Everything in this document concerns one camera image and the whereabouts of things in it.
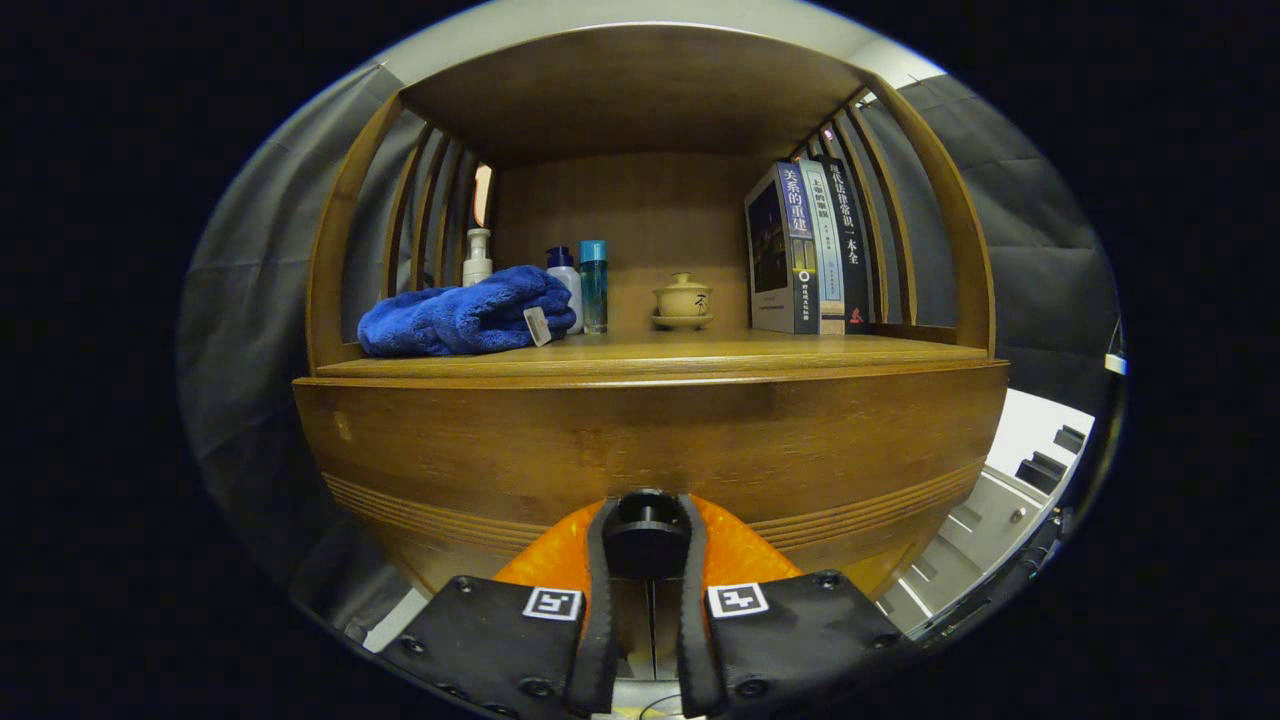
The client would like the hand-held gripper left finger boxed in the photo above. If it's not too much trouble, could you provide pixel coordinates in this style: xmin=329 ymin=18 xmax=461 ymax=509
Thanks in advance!
xmin=380 ymin=497 xmax=621 ymax=719

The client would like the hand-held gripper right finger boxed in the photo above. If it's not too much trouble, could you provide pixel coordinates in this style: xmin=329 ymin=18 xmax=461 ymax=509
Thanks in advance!
xmin=678 ymin=492 xmax=911 ymax=719

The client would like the wooden drawer with black knob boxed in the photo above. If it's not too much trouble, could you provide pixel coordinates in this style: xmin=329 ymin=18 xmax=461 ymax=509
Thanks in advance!
xmin=292 ymin=362 xmax=1011 ymax=601

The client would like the wooden cabinet door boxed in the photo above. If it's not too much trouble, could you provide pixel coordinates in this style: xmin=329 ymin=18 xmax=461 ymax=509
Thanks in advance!
xmin=653 ymin=580 xmax=685 ymax=681
xmin=614 ymin=580 xmax=654 ymax=681

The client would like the wooden countertop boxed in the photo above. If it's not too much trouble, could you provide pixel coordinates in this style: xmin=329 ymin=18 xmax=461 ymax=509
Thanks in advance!
xmin=315 ymin=328 xmax=991 ymax=379

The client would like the wooden cabinet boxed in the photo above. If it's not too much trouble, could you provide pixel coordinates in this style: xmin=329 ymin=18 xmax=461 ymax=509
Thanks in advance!
xmin=290 ymin=22 xmax=1011 ymax=691

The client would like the teal bottle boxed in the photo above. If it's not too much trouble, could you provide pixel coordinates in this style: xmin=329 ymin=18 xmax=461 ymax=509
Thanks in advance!
xmin=579 ymin=239 xmax=609 ymax=335

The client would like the beige lidded teacup with saucer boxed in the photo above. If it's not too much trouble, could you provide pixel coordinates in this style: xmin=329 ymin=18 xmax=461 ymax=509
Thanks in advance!
xmin=652 ymin=272 xmax=715 ymax=331

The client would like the blue towel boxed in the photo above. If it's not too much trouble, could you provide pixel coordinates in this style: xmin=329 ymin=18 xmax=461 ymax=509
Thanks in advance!
xmin=357 ymin=264 xmax=578 ymax=358

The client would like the white bottle with blue cap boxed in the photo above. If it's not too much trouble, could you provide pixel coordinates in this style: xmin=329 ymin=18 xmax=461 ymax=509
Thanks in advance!
xmin=545 ymin=246 xmax=585 ymax=336

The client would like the white pump bottle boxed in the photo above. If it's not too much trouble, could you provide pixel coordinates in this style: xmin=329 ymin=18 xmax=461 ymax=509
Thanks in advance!
xmin=461 ymin=227 xmax=494 ymax=288

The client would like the white box unit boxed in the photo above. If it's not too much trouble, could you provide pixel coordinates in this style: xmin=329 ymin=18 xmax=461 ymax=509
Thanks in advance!
xmin=880 ymin=388 xmax=1096 ymax=636

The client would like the blue spine book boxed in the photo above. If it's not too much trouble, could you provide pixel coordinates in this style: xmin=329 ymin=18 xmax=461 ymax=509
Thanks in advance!
xmin=744 ymin=162 xmax=823 ymax=336

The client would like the pale spine book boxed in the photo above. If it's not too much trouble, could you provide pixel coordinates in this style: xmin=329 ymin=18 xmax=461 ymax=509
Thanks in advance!
xmin=797 ymin=160 xmax=847 ymax=336

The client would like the black spine book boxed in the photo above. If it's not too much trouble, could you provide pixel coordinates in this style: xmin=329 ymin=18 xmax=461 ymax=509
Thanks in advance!
xmin=815 ymin=154 xmax=873 ymax=334

